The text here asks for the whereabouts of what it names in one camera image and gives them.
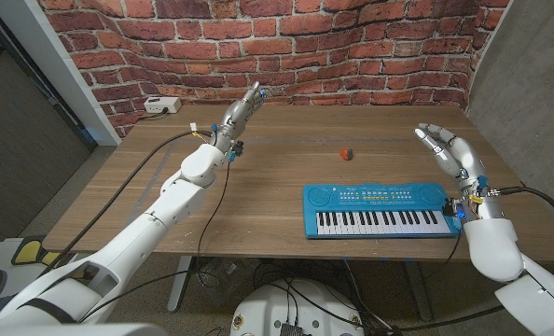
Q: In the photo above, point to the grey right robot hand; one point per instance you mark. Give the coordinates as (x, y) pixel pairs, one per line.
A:
(466, 161)

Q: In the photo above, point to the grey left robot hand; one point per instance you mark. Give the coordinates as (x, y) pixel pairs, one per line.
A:
(237, 116)

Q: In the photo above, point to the blue toy piano keyboard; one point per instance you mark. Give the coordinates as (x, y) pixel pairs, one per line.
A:
(333, 200)

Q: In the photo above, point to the black box on robot base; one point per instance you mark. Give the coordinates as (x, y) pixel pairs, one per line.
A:
(291, 330)

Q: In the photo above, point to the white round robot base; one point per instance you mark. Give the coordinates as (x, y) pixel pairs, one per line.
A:
(267, 308)

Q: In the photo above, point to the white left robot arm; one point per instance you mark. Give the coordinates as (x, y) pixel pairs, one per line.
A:
(142, 233)

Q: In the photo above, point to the red toy strawberry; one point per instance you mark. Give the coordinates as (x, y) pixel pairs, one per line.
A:
(346, 153)

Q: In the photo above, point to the white power strip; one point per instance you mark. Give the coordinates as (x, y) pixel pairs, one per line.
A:
(162, 104)

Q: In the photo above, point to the red brick printed backdrop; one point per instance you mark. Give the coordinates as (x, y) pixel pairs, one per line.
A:
(277, 46)

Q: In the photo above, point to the grey table leg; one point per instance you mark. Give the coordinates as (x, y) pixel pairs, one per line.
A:
(417, 289)
(180, 284)

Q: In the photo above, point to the clear plastic bag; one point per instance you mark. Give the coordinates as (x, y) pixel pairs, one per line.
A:
(221, 280)

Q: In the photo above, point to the dark grey door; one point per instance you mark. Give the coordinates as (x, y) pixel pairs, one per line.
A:
(20, 140)

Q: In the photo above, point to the white platform with yellow marks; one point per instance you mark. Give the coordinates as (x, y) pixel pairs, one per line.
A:
(34, 252)

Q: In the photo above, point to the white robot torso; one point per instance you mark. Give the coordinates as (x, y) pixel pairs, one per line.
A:
(72, 330)

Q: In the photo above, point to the white door frame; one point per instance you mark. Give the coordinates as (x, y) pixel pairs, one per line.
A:
(48, 60)

